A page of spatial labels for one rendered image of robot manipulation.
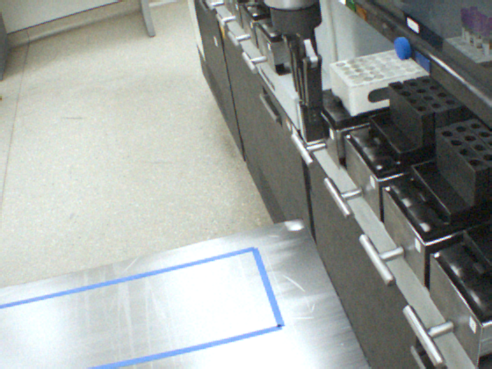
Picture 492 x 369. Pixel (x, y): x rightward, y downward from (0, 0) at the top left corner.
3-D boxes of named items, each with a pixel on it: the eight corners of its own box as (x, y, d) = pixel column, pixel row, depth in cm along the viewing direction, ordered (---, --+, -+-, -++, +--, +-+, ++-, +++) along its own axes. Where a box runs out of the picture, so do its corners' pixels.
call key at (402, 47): (402, 54, 87) (401, 33, 86) (412, 62, 85) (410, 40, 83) (394, 55, 87) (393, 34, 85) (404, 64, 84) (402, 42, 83)
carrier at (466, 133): (502, 204, 81) (504, 162, 77) (488, 208, 80) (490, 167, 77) (461, 159, 90) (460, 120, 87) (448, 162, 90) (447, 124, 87)
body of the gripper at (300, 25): (327, 4, 97) (335, 61, 102) (309, -11, 104) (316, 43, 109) (278, 14, 96) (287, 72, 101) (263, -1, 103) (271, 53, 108)
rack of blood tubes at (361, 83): (480, 63, 118) (479, 32, 115) (508, 84, 110) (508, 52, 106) (331, 97, 115) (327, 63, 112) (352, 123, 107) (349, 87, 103)
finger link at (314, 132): (317, 98, 109) (319, 100, 108) (322, 136, 113) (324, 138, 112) (300, 103, 109) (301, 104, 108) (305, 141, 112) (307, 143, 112)
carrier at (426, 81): (463, 143, 93) (463, 106, 90) (451, 147, 93) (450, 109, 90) (428, 109, 103) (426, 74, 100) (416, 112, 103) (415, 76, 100)
